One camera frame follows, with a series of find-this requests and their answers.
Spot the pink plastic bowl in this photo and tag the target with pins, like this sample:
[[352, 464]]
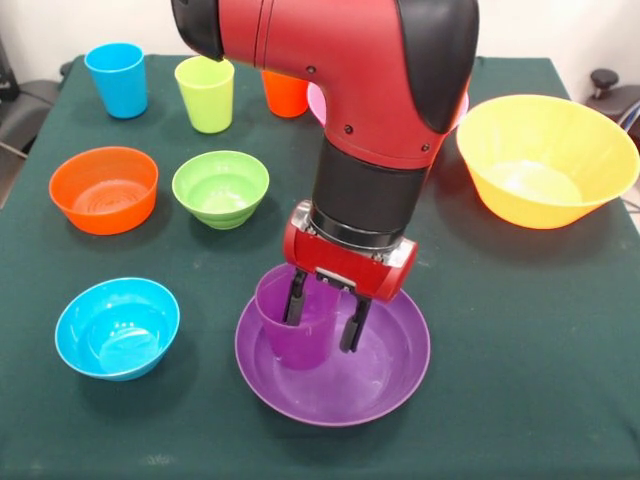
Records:
[[316, 105]]

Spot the dark green tablecloth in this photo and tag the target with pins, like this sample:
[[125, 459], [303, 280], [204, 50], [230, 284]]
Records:
[[150, 440]]

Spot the purple plastic bowl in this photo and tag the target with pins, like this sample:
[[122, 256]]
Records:
[[380, 380]]

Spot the black chair armrest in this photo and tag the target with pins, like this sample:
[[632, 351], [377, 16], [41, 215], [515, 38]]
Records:
[[605, 80]]

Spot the yellow plastic bowl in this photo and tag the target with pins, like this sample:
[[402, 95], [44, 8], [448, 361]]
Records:
[[525, 210]]

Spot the blue plastic bowl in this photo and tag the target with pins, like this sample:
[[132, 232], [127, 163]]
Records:
[[115, 325]]

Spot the purple plastic cup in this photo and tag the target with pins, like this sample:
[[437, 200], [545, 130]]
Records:
[[300, 347]]

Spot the lime green plastic cup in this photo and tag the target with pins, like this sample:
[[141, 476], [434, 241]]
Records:
[[205, 100]]

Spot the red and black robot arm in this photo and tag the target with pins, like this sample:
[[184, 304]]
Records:
[[360, 75]]

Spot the orange plastic bowl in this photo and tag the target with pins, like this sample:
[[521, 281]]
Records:
[[105, 215]]

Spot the grey chair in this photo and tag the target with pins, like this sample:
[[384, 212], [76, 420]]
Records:
[[25, 120]]

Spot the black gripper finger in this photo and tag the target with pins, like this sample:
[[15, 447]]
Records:
[[295, 305], [352, 332]]

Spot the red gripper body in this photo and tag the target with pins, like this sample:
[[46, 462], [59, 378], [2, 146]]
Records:
[[345, 265]]

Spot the green plastic bowl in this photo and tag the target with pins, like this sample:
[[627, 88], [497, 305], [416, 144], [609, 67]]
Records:
[[220, 210]]

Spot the orange plastic cup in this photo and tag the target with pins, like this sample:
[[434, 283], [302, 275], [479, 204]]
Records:
[[285, 97]]

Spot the blue plastic cup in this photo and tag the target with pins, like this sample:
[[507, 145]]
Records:
[[120, 85]]

